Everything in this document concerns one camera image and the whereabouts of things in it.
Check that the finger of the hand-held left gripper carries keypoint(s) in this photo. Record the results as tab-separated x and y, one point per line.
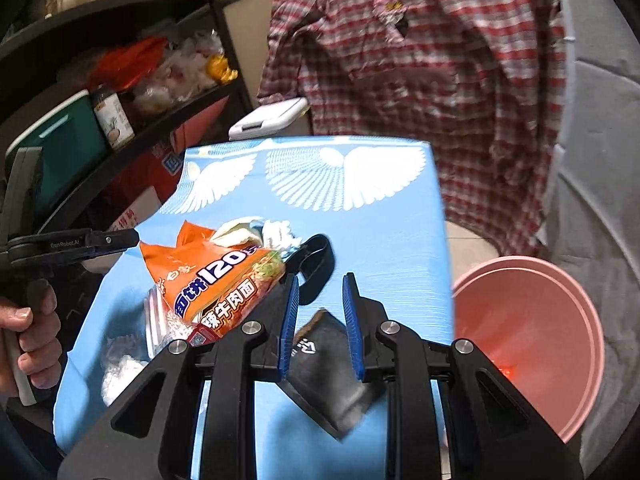
117	241

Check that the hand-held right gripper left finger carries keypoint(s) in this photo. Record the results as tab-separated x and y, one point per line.
289	325

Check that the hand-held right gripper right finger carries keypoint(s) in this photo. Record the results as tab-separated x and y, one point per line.
352	330

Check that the black foil packet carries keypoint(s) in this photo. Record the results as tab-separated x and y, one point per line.
325	375

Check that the orange noodle packet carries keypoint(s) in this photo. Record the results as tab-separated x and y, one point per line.
210	285

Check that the pink plastic bucket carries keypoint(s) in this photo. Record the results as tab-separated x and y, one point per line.
525	320

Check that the person's left hand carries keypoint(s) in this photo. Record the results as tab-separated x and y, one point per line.
40	340

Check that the white sack with red print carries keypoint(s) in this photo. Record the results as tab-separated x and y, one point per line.
137	212

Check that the large red packet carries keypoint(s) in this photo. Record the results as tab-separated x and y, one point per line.
145	170

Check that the crumpled white tissue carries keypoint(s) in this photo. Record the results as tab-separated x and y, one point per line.
282	235

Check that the green box with white lid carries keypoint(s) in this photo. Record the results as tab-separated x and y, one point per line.
70	150

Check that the crumpled cream paper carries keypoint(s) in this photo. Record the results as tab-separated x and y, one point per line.
235	230

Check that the glass jar with label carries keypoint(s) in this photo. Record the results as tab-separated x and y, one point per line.
114	125

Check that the blue winged tablecloth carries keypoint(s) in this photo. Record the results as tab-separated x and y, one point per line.
390	220

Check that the crumpled clear plastic wrapper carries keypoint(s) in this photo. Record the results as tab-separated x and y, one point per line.
120	365

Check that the clear plastic bags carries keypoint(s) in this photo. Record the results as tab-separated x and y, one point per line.
175	75

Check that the red plastic bag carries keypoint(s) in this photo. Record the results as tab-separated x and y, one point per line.
125	62

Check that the white flat box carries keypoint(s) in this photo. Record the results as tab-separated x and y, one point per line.
270	117

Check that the yellow figurine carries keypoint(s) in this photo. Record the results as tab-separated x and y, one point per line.
220	70

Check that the black shelf rack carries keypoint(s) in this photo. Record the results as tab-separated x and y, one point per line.
226	35

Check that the red plaid shirt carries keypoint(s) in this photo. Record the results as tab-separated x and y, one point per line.
425	85

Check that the white plastic furniture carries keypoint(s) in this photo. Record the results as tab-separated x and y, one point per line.
600	160

